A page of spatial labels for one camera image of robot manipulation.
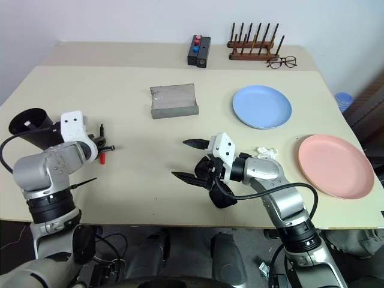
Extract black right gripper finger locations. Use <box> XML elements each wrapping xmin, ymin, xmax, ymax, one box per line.
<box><xmin>170</xmin><ymin>170</ymin><xmax>208</xmax><ymax>190</ymax></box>
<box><xmin>182</xmin><ymin>138</ymin><xmax>210</xmax><ymax>151</ymax></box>

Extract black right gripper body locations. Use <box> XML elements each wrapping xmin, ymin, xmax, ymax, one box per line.
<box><xmin>194</xmin><ymin>155</ymin><xmax>226</xmax><ymax>191</ymax></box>

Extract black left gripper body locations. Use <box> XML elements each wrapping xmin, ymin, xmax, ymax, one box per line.
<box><xmin>88</xmin><ymin>133</ymin><xmax>107</xmax><ymax>154</ymax></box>

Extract dark-rimmed glasses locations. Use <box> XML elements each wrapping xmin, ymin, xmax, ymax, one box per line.
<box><xmin>266</xmin><ymin>55</ymin><xmax>298</xmax><ymax>70</ymax></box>

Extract black cloth wrap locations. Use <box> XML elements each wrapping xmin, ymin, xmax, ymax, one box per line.
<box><xmin>209</xmin><ymin>177</ymin><xmax>238</xmax><ymax>210</ymax></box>

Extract black zip tie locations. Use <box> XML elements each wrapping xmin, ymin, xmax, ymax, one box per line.
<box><xmin>70</xmin><ymin>177</ymin><xmax>98</xmax><ymax>191</ymax></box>

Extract grey metal tray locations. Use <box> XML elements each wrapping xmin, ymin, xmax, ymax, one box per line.
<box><xmin>149</xmin><ymin>83</ymin><xmax>200</xmax><ymax>120</ymax></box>

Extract white crumpled tissue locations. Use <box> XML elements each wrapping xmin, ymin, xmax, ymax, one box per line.
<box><xmin>254</xmin><ymin>146</ymin><xmax>279</xmax><ymax>159</ymax></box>

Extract blue plate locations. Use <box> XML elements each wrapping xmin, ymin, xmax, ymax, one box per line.
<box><xmin>232</xmin><ymin>85</ymin><xmax>293</xmax><ymax>130</ymax></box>

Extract dark rounded robot leg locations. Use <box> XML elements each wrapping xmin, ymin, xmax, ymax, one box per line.
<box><xmin>210</xmin><ymin>232</ymin><xmax>248</xmax><ymax>286</ymax></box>
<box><xmin>124</xmin><ymin>229</ymin><xmax>172</xmax><ymax>280</ymax></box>

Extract plain black box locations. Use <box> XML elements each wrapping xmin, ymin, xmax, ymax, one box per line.
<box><xmin>195</xmin><ymin>36</ymin><xmax>212</xmax><ymax>69</ymax></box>

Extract black box with coloured buttons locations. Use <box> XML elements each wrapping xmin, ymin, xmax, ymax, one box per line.
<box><xmin>187</xmin><ymin>34</ymin><xmax>203</xmax><ymax>66</ymax></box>

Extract black oval hip pad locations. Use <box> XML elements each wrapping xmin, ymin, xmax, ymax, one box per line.
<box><xmin>72</xmin><ymin>224</ymin><xmax>97</xmax><ymax>265</ymax></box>

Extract wooden peg rack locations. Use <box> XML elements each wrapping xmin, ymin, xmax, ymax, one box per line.
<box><xmin>226</xmin><ymin>21</ymin><xmax>286</xmax><ymax>62</ymax></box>

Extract pink plate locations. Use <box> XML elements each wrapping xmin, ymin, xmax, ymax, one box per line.
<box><xmin>298</xmin><ymin>134</ymin><xmax>376</xmax><ymax>200</ymax></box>

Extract grey striped fabric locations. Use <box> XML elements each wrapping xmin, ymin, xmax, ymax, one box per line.
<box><xmin>325</xmin><ymin>227</ymin><xmax>384</xmax><ymax>259</ymax></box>

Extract dark wooden furniture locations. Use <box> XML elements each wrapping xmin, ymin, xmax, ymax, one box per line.
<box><xmin>344</xmin><ymin>71</ymin><xmax>384</xmax><ymax>169</ymax></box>

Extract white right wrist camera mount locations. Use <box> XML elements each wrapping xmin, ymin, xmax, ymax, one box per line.
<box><xmin>206</xmin><ymin>131</ymin><xmax>238</xmax><ymax>185</ymax></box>

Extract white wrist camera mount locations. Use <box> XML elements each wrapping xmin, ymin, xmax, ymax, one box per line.
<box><xmin>59</xmin><ymin>110</ymin><xmax>98</xmax><ymax>164</ymax></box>
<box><xmin>206</xmin><ymin>131</ymin><xmax>238</xmax><ymax>185</ymax></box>

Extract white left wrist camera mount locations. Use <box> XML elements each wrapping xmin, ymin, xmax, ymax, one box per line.
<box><xmin>59</xmin><ymin>110</ymin><xmax>98</xmax><ymax>164</ymax></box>

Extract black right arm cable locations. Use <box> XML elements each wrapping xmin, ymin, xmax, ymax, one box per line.
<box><xmin>213</xmin><ymin>176</ymin><xmax>319</xmax><ymax>225</ymax></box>

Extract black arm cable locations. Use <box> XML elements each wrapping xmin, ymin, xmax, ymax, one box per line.
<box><xmin>0</xmin><ymin>134</ymin><xmax>24</xmax><ymax>175</ymax></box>
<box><xmin>213</xmin><ymin>176</ymin><xmax>319</xmax><ymax>225</ymax></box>

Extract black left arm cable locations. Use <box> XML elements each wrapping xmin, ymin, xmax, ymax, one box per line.
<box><xmin>0</xmin><ymin>134</ymin><xmax>24</xmax><ymax>175</ymax></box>

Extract black floor cables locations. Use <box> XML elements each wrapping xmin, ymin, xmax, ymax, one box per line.
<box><xmin>95</xmin><ymin>233</ymin><xmax>130</xmax><ymax>272</ymax></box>

